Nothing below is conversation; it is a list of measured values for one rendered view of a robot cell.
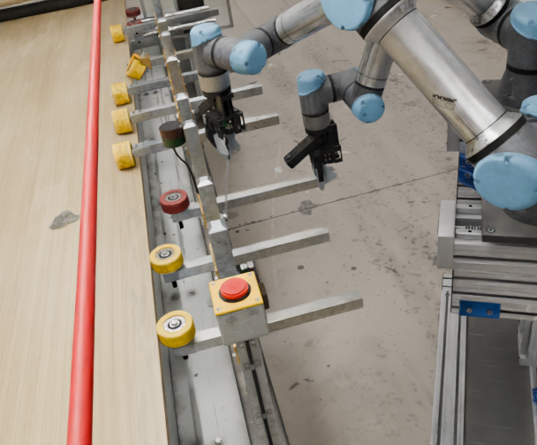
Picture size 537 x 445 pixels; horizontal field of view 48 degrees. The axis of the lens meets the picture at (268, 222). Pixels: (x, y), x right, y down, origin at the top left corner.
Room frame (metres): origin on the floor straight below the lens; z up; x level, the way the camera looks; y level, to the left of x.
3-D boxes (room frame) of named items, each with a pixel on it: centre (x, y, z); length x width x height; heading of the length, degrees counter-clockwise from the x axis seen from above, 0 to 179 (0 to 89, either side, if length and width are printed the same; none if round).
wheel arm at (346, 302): (0.95, 0.04, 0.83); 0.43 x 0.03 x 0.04; 97
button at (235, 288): (0.64, 0.06, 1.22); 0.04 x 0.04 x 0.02
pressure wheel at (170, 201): (1.43, 0.25, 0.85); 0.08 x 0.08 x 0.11
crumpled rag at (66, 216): (1.41, 0.56, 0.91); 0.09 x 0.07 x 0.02; 124
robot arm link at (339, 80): (1.47, -0.28, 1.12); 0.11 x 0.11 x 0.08; 6
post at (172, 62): (1.90, 0.22, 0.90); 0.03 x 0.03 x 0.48; 7
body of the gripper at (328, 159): (1.48, -0.19, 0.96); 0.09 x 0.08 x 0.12; 97
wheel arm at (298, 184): (1.45, 0.06, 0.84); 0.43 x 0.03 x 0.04; 97
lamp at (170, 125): (1.39, 0.20, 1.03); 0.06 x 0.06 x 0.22; 7
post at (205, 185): (1.15, 0.13, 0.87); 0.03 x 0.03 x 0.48; 7
